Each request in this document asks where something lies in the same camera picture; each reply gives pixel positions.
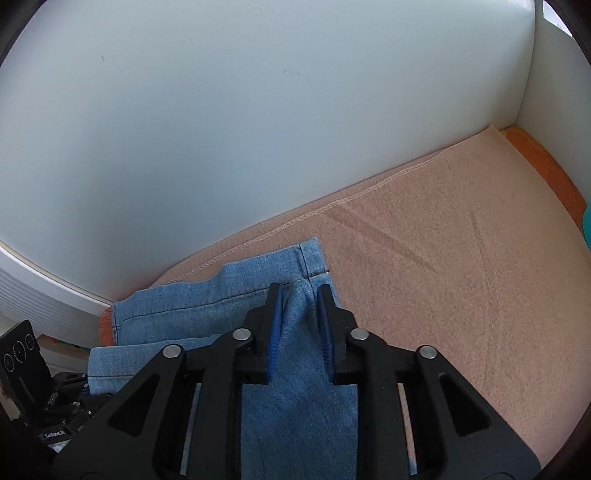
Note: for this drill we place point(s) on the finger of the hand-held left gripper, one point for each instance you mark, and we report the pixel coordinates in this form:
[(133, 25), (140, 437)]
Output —
[(69, 384)]

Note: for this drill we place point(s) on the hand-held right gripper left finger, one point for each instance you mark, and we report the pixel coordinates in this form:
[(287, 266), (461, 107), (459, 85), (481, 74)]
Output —
[(275, 328)]

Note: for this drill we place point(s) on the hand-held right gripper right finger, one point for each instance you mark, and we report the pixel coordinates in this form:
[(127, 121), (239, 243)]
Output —
[(323, 333)]

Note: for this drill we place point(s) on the light blue denim pants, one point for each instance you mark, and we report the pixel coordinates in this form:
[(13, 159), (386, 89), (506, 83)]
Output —
[(300, 415)]

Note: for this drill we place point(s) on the white ribbed radiator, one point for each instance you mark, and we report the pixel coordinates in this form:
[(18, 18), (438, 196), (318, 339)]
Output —
[(27, 300)]

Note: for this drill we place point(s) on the peach blanket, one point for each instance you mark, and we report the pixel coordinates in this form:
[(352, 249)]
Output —
[(438, 277)]

